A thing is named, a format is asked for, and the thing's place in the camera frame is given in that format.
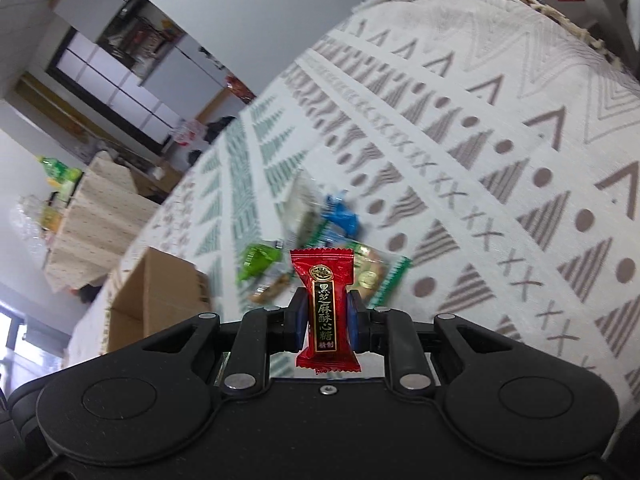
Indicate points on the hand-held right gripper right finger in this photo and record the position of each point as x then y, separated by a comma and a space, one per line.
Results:
356, 322

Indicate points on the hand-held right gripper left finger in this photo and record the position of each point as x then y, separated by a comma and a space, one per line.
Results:
300, 322

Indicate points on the red candy packet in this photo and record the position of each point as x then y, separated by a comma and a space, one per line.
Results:
325, 310

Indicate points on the clear peanut snack packet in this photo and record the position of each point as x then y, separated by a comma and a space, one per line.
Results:
272, 287

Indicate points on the green-edged biscuit packet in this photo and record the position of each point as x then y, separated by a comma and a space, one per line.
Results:
377, 270

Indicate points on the green candy packet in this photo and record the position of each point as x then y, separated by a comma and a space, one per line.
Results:
260, 259

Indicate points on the blue candy packet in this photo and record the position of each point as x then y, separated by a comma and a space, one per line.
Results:
342, 215

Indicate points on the clear cake packet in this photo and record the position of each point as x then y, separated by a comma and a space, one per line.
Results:
302, 210

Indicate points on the brown cardboard box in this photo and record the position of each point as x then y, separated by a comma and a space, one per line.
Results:
155, 300

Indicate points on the black slipper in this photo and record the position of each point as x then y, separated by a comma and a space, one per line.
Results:
220, 127
196, 159

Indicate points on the water bottle pack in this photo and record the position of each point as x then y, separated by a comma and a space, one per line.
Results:
186, 132

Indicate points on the table with dotted tablecloth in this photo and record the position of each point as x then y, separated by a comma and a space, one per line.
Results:
100, 215

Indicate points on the patterned blanket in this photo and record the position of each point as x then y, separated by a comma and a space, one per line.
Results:
500, 110

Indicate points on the yellow oil bottle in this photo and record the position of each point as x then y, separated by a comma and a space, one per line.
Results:
50, 215

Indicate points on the green soda bottle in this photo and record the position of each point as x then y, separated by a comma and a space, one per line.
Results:
60, 170

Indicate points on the grey kitchen cabinet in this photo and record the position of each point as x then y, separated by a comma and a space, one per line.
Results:
115, 80

